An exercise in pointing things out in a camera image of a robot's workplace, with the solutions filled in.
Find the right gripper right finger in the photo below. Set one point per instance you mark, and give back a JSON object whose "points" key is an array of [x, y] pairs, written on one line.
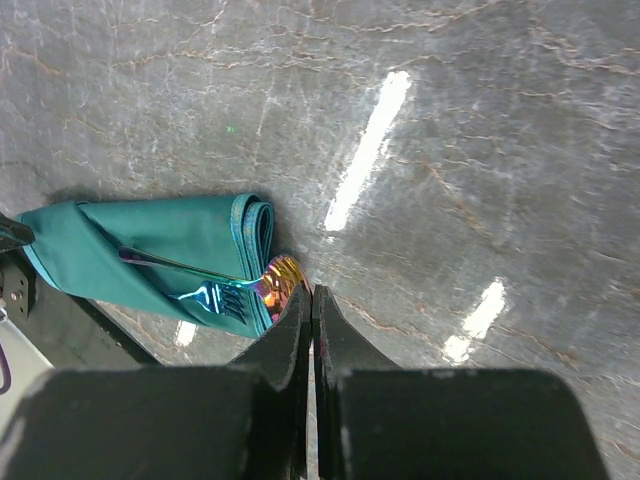
{"points": [[338, 347]]}

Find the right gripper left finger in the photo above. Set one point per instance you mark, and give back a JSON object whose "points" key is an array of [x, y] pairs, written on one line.
{"points": [[279, 359]]}

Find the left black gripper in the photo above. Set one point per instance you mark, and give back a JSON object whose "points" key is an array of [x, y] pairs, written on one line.
{"points": [[18, 278]]}

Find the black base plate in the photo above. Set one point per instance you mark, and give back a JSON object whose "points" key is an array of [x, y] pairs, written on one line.
{"points": [[79, 334]]}

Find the teal satin napkin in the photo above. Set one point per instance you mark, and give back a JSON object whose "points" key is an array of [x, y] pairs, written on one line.
{"points": [[76, 252]]}

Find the iridescent pink spoon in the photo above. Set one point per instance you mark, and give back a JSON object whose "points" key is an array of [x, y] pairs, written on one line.
{"points": [[272, 289]]}

